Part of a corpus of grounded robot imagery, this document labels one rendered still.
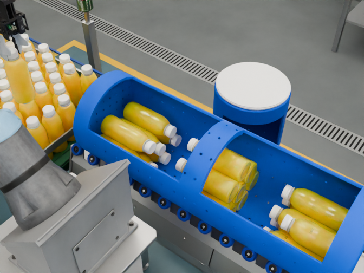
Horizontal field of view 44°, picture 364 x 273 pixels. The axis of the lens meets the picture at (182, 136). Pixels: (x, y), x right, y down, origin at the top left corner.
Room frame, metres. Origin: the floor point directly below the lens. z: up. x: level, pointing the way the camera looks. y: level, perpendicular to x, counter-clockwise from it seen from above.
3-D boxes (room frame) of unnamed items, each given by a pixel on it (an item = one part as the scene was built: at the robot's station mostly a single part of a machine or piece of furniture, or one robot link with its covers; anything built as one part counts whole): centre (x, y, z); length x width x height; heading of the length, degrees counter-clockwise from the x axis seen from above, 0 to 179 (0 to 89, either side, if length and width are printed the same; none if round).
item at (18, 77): (1.14, 0.51, 1.21); 0.07 x 0.07 x 0.17
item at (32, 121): (1.07, 0.49, 1.07); 0.04 x 0.04 x 0.02
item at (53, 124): (1.13, 0.45, 0.98); 0.07 x 0.07 x 0.17
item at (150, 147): (0.93, 0.09, 1.10); 0.04 x 0.02 x 0.04; 144
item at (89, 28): (1.65, 0.39, 0.55); 0.04 x 0.04 x 1.10; 54
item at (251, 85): (1.32, -0.26, 1.03); 0.28 x 0.28 x 0.01
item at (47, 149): (1.18, 0.36, 0.96); 0.40 x 0.01 x 0.03; 144
